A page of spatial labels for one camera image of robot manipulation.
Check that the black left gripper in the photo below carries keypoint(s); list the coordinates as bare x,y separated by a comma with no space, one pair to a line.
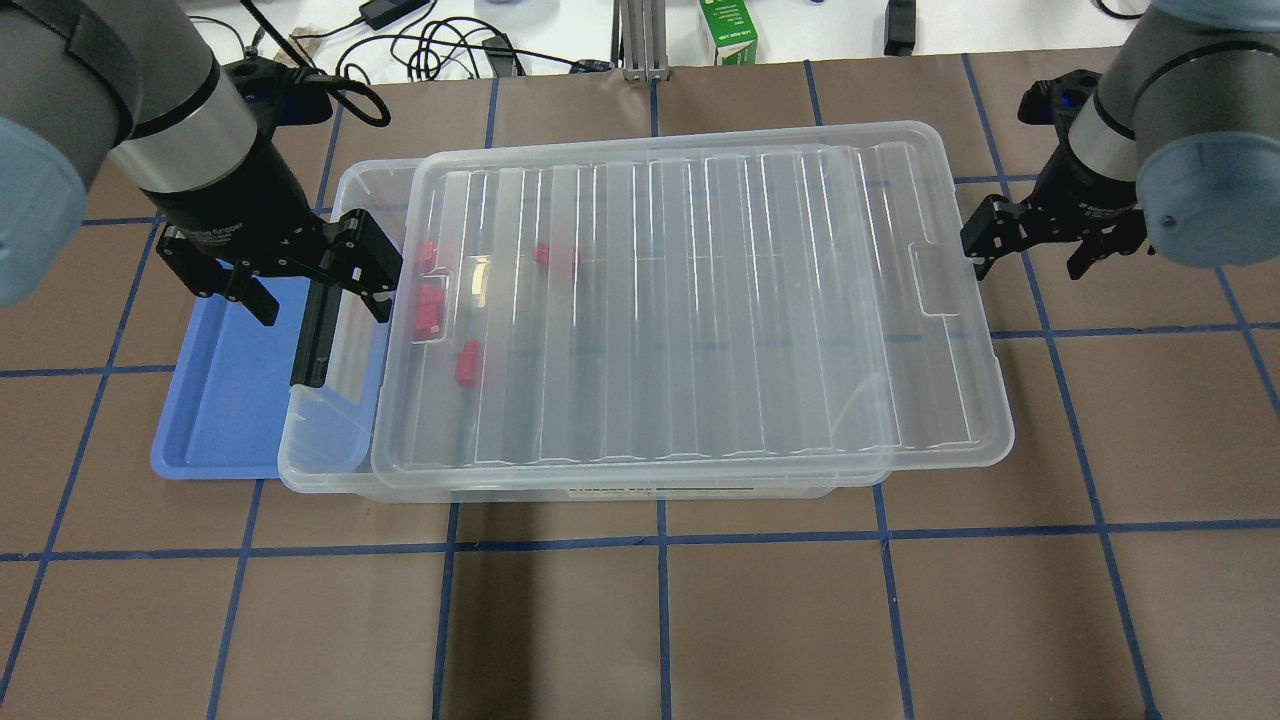
238,205

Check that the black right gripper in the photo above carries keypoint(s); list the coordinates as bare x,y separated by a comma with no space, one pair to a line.
1072,195

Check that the clear plastic box lid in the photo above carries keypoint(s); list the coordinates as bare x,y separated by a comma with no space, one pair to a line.
949,403

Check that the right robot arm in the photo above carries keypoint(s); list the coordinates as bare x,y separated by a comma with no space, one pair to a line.
1173,149

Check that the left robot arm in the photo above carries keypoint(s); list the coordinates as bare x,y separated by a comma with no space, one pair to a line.
134,83

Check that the clear plastic storage box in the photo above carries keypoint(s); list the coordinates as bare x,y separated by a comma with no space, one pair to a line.
580,325

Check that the blue plastic tray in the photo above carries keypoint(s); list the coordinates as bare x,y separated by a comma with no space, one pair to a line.
231,412

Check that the black power adapter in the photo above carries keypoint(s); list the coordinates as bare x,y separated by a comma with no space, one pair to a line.
379,14

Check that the green white carton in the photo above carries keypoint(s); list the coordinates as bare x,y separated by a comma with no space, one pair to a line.
729,32

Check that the black box latch handle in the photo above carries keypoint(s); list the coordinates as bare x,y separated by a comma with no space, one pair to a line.
318,327

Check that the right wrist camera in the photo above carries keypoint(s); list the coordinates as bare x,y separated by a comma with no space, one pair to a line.
1057,101

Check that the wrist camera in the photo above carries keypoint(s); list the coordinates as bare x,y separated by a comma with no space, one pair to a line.
279,96
1057,101

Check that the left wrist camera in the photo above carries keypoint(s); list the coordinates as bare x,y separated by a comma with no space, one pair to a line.
279,96

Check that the aluminium frame post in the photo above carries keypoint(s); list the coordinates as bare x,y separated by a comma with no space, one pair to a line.
639,40

